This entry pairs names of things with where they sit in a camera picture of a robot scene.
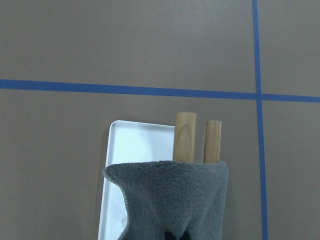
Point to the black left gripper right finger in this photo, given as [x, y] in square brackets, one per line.
[186, 235]

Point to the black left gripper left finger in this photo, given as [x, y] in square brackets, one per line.
[169, 236]

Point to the grey and pink cloth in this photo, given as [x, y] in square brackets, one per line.
[169, 196]

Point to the white rectangular tray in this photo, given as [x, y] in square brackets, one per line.
[129, 142]

